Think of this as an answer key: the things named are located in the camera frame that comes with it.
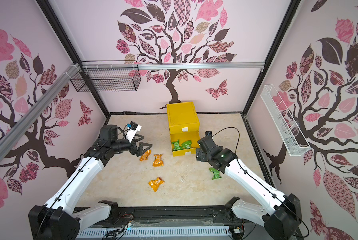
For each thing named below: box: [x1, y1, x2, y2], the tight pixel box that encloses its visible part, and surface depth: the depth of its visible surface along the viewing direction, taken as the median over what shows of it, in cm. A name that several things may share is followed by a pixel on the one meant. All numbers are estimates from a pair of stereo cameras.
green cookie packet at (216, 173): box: [209, 167, 222, 180], surface depth 89 cm
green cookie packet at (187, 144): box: [181, 140, 192, 149], surface depth 93 cm
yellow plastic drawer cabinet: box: [166, 101, 200, 135], surface depth 90 cm
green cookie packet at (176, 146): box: [171, 139, 183, 151], surface depth 92 cm
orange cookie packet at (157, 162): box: [152, 154, 164, 167], surface depth 94 cm
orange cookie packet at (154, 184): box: [148, 176, 165, 192], surface depth 85 cm
